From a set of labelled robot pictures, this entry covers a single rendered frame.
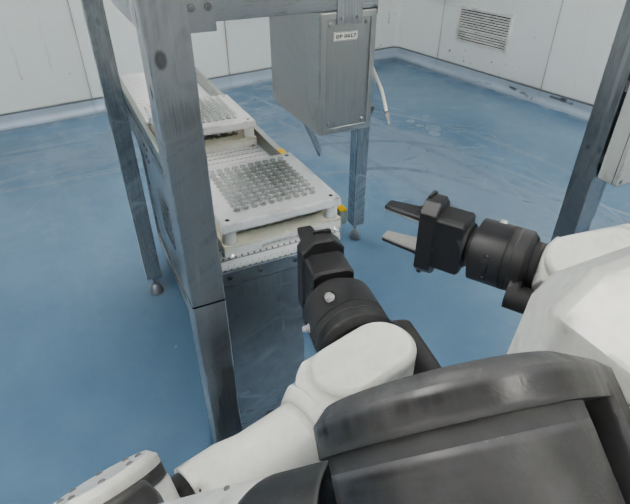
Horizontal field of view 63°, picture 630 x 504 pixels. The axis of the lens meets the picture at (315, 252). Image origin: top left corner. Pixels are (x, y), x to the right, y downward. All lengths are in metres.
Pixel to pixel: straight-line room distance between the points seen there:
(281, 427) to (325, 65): 0.60
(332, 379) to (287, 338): 0.90
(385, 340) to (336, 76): 0.53
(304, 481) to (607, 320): 0.15
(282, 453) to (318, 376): 0.07
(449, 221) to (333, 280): 0.21
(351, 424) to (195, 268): 0.73
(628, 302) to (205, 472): 0.31
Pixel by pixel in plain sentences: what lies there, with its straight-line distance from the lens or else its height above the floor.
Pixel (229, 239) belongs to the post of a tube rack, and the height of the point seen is 0.87.
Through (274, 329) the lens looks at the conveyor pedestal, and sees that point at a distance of 1.31.
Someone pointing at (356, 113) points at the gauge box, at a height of 1.07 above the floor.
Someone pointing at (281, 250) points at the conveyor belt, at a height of 0.81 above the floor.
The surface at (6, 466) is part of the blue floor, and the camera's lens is 1.88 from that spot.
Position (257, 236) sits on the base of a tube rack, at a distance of 0.98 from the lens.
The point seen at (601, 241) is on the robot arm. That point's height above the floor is 1.05.
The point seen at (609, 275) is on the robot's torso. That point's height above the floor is 1.25.
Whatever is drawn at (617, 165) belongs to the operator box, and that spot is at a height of 0.89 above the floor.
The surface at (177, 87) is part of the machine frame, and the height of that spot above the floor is 1.18.
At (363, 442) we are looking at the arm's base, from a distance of 0.16.
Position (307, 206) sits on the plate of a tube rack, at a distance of 0.98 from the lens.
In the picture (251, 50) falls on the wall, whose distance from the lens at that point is 4.90.
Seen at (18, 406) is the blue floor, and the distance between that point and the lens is 2.03.
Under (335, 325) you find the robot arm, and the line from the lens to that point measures 0.54.
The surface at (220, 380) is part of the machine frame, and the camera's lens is 1.06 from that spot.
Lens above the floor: 1.39
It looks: 35 degrees down
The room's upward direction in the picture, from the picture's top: straight up
